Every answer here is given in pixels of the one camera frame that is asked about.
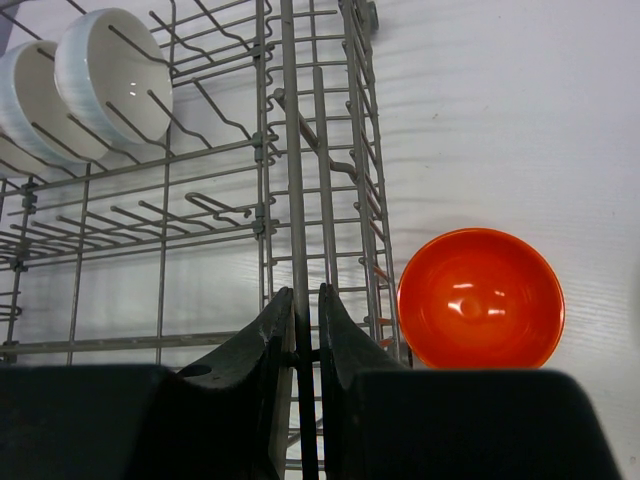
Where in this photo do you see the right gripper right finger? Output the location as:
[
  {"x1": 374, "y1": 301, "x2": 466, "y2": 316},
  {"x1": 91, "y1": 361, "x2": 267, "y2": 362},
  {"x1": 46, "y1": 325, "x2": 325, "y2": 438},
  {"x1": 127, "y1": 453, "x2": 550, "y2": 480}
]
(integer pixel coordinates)
[{"x1": 318, "y1": 285, "x2": 619, "y2": 479}]

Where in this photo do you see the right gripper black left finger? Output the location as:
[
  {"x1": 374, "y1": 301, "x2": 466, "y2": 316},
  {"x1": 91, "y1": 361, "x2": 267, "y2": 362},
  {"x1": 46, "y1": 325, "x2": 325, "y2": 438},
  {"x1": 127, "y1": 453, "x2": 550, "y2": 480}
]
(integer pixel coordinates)
[{"x1": 1, "y1": 288, "x2": 293, "y2": 479}]

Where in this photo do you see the grey wire dish rack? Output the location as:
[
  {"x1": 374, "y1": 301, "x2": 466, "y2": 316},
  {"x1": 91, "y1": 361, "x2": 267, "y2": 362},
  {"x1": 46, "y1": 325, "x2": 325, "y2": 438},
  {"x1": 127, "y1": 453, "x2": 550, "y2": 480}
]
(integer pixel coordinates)
[{"x1": 1, "y1": 1, "x2": 406, "y2": 479}]

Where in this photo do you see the orange bowl left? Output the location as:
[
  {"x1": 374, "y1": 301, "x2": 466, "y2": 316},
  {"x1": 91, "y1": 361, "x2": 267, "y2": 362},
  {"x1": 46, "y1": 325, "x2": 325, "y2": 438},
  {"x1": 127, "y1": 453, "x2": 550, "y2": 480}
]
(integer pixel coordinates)
[{"x1": 397, "y1": 227, "x2": 566, "y2": 369}]

